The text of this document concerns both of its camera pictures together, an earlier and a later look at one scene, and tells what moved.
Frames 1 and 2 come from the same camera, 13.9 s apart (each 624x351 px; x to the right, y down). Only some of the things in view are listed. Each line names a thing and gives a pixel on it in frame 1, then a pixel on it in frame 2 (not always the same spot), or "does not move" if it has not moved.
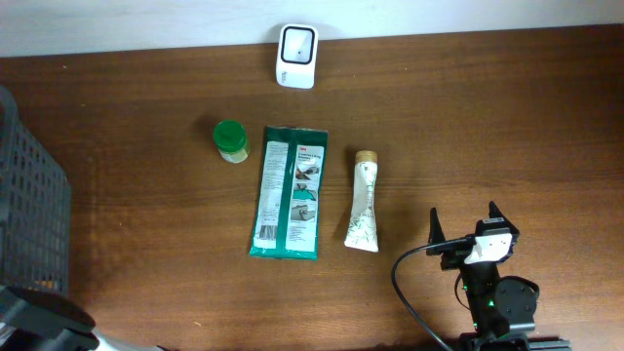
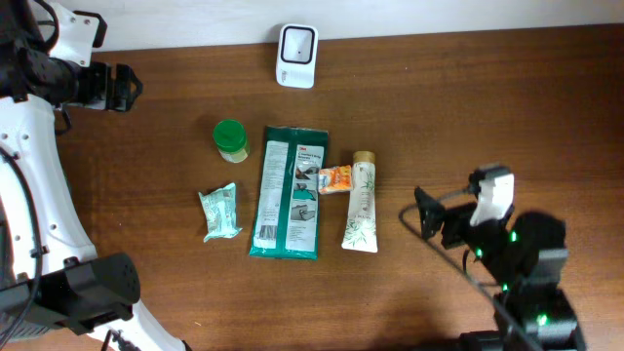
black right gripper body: (459, 252) → (462, 233)
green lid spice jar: (232, 140) does not move
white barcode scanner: (296, 56) does not move
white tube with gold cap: (362, 232) does not move
